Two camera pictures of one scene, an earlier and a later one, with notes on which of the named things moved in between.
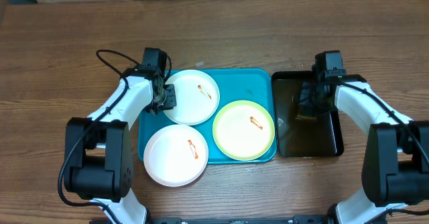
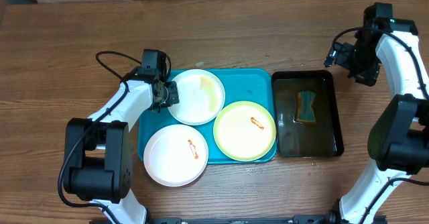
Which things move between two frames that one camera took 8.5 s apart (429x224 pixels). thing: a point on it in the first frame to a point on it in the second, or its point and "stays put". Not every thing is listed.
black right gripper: (310, 92) to (342, 60)
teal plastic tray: (235, 84) stays put
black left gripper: (171, 102) stays put
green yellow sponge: (307, 112) stays put
